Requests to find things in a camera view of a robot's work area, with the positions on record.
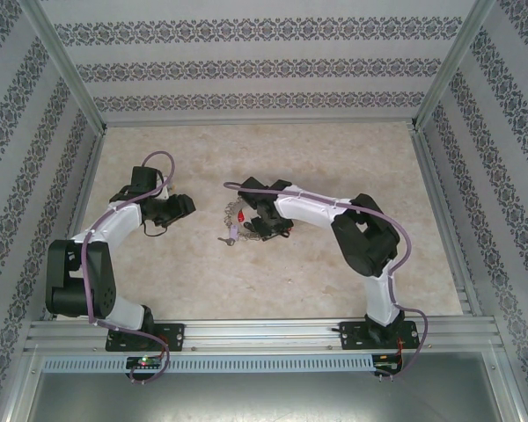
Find grey metal keyring disc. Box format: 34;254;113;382
222;197;265;242

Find lilac tag key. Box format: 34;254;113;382
217;222;240;246

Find left controller board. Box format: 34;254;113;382
126;356;164;371

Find grey metal panel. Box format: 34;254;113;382
8;351;523;422

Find aluminium side floor rail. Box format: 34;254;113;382
41;129;109;322
408;127;485;317

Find aluminium back floor rail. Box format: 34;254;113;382
103;117;417;128

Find aluminium mounting rail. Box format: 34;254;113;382
24;319;505;353

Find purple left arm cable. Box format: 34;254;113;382
81;149;177;387

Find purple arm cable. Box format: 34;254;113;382
222;180;432;382
81;149;177;387

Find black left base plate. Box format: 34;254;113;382
105;323;186;353

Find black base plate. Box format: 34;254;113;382
339;320;422;352
105;323;186;353

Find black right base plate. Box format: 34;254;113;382
339;320;422;352

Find slotted grey cable duct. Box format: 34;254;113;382
41;354;375;374

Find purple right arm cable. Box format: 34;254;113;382
222;180;432;382

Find aluminium corner post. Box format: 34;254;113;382
16;0;109;133
409;0;499;131

